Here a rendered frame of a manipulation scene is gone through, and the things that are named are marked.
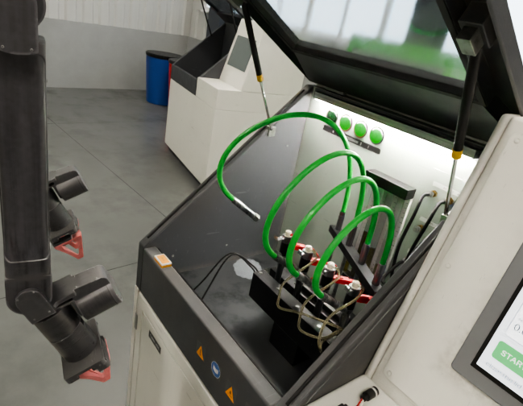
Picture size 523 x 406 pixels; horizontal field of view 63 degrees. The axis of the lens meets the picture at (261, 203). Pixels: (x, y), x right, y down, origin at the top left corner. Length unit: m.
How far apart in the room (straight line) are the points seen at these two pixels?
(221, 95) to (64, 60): 4.16
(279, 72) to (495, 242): 3.31
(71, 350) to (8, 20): 0.48
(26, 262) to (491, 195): 0.76
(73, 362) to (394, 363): 0.61
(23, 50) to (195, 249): 0.98
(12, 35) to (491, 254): 0.78
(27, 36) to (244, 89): 3.39
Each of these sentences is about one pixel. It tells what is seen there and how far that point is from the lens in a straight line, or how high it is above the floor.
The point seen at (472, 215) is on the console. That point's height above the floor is 1.37.
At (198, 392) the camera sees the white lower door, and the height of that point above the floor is 0.75.
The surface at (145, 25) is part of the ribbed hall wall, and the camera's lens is 8.02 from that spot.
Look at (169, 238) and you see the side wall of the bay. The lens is 1.32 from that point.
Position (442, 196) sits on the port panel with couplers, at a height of 1.30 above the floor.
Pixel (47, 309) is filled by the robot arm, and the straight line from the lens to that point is 0.70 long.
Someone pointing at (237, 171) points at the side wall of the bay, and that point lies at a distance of 1.34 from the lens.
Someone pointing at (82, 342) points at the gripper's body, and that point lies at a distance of 0.77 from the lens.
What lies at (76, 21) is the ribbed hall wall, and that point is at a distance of 7.59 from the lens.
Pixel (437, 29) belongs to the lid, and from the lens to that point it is 0.84.
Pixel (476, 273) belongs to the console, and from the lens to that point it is 0.87.
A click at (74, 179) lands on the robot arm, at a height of 1.21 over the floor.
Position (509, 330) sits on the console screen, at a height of 1.23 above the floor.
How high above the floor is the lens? 1.63
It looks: 24 degrees down
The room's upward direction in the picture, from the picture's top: 11 degrees clockwise
